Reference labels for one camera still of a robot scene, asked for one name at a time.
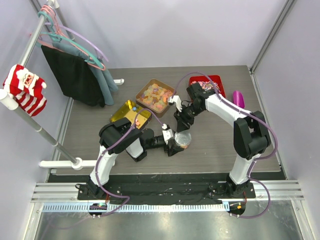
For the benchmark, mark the santa red striped sock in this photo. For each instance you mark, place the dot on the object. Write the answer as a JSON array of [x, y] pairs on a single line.
[[26, 88]]

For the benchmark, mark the star candy tin box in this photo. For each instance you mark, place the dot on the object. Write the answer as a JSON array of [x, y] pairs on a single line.
[[129, 110]]

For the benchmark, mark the grey-blue cloth on hanger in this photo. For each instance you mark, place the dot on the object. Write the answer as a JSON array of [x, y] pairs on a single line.
[[104, 77]]

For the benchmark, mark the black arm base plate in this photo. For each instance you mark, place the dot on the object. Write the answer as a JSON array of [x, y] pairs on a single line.
[[165, 189]]

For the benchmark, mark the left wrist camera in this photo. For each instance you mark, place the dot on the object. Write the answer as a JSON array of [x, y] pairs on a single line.
[[167, 132]]

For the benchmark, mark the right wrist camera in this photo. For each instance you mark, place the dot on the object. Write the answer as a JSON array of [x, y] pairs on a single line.
[[175, 100]]

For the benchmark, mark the purple hanger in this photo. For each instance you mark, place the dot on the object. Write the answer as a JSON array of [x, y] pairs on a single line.
[[100, 53]]

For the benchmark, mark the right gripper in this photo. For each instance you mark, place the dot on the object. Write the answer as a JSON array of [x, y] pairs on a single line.
[[182, 124]]

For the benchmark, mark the metal clothes rack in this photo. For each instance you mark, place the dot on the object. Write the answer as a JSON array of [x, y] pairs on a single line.
[[75, 163]]

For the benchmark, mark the brown gummy candy tin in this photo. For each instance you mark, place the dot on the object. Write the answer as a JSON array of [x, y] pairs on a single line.
[[154, 96]]

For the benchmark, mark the red candy box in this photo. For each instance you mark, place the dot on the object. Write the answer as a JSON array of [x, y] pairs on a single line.
[[207, 84]]

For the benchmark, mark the clear plastic cup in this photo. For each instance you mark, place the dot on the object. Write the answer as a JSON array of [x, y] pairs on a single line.
[[180, 147]]

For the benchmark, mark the white round lid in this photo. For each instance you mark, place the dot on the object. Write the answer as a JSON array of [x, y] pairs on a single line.
[[183, 138]]

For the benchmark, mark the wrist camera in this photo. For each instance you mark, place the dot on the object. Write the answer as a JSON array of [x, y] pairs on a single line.
[[175, 100], [167, 132]]

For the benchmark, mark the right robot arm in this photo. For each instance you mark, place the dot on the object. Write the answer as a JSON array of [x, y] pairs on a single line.
[[250, 133]]

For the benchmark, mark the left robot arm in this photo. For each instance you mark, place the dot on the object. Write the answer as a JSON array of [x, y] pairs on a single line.
[[119, 136]]

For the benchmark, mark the teal hanger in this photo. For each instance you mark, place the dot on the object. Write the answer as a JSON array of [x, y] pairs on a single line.
[[62, 37]]

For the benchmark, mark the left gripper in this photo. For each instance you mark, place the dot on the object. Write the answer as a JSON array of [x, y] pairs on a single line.
[[173, 149]]

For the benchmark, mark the purple plastic scoop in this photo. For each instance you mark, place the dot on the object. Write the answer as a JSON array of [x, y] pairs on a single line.
[[238, 99]]

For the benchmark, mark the white cable duct strip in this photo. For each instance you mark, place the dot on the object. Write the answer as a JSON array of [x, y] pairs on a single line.
[[87, 207]]

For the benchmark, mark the black cloth on hanger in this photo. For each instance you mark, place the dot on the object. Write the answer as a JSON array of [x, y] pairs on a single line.
[[74, 77]]

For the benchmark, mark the pink hanger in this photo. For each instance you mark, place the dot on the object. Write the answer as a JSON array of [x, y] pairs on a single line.
[[62, 37]]

